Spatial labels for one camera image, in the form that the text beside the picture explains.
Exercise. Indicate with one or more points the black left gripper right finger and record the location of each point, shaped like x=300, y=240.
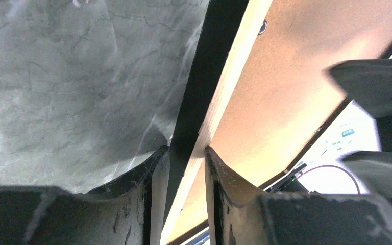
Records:
x=241, y=213

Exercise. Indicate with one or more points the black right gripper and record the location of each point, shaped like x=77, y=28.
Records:
x=369, y=83

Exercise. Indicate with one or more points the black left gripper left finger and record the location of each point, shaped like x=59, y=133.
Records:
x=127, y=210

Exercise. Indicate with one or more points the brown backing board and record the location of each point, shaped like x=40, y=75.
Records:
x=274, y=95

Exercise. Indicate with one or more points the wooden picture frame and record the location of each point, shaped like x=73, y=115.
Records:
x=219, y=33

